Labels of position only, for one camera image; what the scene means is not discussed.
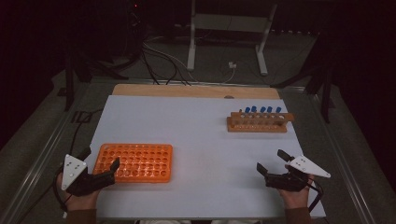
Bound white table mat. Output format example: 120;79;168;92
64;94;327;220

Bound aluminium floor frame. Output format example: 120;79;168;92
0;76;379;224

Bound long black floor cable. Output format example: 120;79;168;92
13;107;105;224

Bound grey floor cable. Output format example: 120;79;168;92
142;41;201;84

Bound orange plastic tube rack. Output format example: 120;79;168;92
92;143;174;184

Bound hand-held gripper cable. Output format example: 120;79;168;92
306;179;325;214
51;167;70;213

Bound right hand-held gripper cable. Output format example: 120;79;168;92
306;179;325;214

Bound left hand-held gripper cable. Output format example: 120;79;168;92
51;167;70;213

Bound white plug cable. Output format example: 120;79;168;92
221;66;236;85

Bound black floor cables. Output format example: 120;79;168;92
140;46;191;87

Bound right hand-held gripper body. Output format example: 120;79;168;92
264;155;332;192

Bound white metal stand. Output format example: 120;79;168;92
186;0;278;77

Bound person's right hand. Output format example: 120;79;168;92
278;175;316;210

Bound wooden tube rack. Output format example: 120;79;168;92
226;111;295;133

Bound dark equipment rack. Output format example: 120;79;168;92
125;0;148;61

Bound person's left hand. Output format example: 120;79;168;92
55;172;101;212

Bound black tripod stand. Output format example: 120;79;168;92
64;46;130;112
270;31;338;124

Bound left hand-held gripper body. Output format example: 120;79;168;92
61;153;117;198

